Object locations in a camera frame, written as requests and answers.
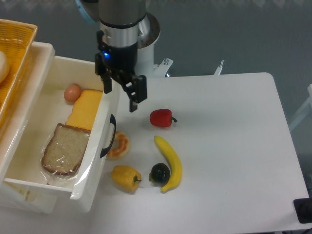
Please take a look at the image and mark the black top drawer handle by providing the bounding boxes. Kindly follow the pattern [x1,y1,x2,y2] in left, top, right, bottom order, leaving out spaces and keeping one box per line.
[100,114,117,158]

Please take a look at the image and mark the white bracket behind table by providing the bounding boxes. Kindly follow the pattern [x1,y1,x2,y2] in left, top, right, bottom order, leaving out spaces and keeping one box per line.
[214,60,224,76]

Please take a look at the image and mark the white frame at right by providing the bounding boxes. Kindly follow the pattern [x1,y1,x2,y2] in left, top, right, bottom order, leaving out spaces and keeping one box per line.
[288,84,312,132]

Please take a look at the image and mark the wrapped brown bread slice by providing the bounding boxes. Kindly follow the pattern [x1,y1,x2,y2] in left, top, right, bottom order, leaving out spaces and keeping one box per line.
[41,123,91,176]

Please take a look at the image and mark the yellow bell pepper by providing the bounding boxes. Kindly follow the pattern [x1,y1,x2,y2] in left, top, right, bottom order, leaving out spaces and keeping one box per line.
[111,165,141,192]

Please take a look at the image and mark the dark purple mangosteen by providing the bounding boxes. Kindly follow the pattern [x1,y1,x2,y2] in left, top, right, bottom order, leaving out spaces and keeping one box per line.
[149,163,171,186]

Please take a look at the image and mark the black device at edge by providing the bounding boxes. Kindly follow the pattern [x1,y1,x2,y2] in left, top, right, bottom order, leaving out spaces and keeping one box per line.
[293,198,312,224]

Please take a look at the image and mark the white drawer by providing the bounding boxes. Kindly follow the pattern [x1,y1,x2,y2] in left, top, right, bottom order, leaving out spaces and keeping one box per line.
[1,56,119,211]

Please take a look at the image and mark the white drawer cabinet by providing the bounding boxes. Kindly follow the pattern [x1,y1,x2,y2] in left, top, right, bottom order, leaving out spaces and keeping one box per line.
[0,42,57,214]

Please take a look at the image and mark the glazed bagel ring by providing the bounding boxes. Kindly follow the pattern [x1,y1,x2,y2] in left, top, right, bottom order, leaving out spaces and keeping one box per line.
[106,131,131,160]

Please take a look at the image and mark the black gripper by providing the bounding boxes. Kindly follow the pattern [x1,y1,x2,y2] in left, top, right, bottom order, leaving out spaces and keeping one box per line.
[95,30,147,113]

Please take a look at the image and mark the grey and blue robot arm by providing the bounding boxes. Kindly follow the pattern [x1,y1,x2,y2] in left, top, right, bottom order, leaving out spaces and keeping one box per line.
[76,0,147,112]

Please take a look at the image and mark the yellow sponge cake slice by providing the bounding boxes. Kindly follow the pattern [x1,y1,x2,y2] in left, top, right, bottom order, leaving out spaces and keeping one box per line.
[65,89,102,131]

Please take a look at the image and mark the brown egg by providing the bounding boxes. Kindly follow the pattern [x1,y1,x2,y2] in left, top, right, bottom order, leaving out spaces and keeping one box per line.
[64,84,81,102]

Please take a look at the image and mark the red bell pepper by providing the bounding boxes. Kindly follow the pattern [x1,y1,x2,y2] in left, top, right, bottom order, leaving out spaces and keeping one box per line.
[150,109,177,128]

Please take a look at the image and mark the yellow banana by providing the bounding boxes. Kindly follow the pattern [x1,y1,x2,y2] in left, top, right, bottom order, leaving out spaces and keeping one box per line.
[154,136,183,193]

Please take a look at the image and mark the yellow wicker basket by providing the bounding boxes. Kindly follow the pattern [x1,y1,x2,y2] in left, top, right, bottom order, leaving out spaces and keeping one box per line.
[0,19,38,124]

